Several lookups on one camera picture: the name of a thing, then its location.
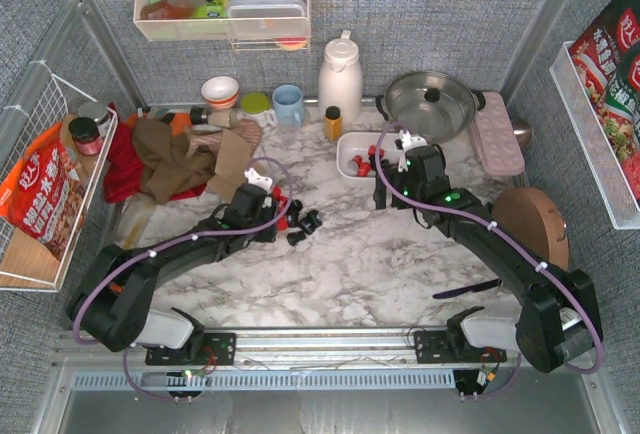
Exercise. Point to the black coffee capsule number four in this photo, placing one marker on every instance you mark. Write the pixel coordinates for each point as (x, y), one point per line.
(310, 222)

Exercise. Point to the brown cloth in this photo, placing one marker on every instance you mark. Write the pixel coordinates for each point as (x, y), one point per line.
(168, 170)

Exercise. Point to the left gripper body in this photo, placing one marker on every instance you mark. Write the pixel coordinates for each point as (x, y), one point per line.
(279, 211)

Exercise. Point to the silver lid jar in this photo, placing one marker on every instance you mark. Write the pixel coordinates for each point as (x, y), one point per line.
(99, 113)

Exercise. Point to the red capsule number two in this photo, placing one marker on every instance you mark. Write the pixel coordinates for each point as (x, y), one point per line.
(363, 170)

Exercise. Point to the red coffee capsule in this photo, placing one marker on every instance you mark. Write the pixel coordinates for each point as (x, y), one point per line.
(355, 162)
(283, 203)

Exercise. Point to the brown cardboard piece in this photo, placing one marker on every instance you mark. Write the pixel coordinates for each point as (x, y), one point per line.
(232, 160)

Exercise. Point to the red cloth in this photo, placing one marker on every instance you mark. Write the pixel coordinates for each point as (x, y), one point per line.
(122, 179)

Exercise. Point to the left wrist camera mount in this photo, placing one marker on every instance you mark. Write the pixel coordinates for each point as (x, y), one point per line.
(254, 178)

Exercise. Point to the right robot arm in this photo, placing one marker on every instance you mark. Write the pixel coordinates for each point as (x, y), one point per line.
(559, 319)

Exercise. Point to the white wire side basket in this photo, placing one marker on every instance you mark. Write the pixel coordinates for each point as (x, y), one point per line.
(26, 265)

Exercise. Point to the round wooden cutting board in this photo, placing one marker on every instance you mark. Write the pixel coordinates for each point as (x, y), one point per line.
(530, 216)

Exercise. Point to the steel pot with lid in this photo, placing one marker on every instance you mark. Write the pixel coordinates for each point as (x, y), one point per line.
(432, 104)

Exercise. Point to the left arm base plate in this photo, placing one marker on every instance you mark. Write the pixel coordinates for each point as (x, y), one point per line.
(215, 349)

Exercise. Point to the orange striped bowl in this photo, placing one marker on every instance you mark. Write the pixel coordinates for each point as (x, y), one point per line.
(220, 92)

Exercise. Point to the white thermos jug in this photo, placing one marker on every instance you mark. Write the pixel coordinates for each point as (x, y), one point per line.
(340, 82)

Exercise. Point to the cream wall basket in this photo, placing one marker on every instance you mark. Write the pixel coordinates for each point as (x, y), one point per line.
(170, 20)

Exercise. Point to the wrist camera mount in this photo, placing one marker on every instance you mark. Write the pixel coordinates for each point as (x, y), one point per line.
(254, 178)
(407, 141)

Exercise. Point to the green lid cup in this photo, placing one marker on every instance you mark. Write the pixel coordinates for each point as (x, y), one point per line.
(256, 106)

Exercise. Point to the black bottle cap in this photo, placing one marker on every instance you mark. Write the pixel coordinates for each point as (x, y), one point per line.
(198, 115)

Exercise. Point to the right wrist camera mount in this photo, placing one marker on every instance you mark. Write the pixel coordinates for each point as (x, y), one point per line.
(407, 141)

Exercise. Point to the purple knife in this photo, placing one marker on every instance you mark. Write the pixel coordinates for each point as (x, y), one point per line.
(475, 288)

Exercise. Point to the orange plate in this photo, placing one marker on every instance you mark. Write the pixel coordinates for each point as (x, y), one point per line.
(179, 123)

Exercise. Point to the clear plastic food container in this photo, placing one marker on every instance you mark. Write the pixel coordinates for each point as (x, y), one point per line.
(264, 19)

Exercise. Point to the clear glass cup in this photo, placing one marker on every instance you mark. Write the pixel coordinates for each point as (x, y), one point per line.
(288, 136)

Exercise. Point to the steel ladle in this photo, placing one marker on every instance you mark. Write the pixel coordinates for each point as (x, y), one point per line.
(522, 131)

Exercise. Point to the striped pink towel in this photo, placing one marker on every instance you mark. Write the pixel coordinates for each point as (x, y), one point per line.
(210, 137)

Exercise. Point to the orange snack bag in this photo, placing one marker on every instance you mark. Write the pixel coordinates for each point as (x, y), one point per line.
(39, 196)

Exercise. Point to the orange juice bottle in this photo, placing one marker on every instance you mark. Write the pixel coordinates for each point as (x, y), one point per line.
(332, 123)

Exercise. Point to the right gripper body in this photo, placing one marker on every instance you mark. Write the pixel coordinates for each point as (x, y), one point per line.
(388, 182)

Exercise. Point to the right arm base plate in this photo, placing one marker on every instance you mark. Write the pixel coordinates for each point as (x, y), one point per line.
(439, 347)

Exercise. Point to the red lid jar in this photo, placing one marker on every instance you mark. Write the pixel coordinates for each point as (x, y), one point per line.
(86, 136)

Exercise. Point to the red seasoning packet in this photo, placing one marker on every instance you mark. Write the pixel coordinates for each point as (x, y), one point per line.
(606, 59)

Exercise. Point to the red coffee capsule top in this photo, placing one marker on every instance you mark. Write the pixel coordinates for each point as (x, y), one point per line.
(283, 203)

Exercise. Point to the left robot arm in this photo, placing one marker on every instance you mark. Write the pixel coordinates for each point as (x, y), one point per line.
(112, 305)

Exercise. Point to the white right wall basket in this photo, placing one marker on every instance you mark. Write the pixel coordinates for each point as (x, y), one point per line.
(616, 194)

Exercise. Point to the blue mug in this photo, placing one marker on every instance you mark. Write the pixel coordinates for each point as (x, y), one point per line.
(288, 104)

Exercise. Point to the white plastic storage basket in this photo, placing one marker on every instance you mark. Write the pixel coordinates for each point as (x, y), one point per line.
(350, 145)

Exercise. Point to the pink egg tray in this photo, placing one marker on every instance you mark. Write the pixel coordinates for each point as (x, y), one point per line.
(493, 139)

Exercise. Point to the black coffee capsule bottom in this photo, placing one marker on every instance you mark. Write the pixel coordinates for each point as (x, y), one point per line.
(294, 238)

